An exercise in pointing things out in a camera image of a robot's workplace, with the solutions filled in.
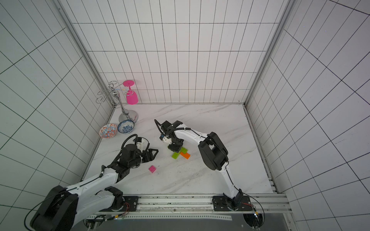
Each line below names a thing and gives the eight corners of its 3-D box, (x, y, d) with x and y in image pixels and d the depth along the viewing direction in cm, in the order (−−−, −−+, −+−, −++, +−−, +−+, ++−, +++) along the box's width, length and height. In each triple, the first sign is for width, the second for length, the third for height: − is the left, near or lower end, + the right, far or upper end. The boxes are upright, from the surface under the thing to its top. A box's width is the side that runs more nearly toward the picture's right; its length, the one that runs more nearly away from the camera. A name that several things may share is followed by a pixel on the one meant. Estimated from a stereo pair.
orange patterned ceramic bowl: (98, 138, 99) (96, 136, 96) (104, 126, 105) (102, 123, 103) (114, 138, 99) (113, 136, 96) (119, 126, 105) (118, 123, 103)
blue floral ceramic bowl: (117, 134, 101) (116, 131, 99) (122, 122, 108) (120, 119, 106) (132, 134, 101) (130, 131, 99) (135, 122, 108) (134, 119, 106)
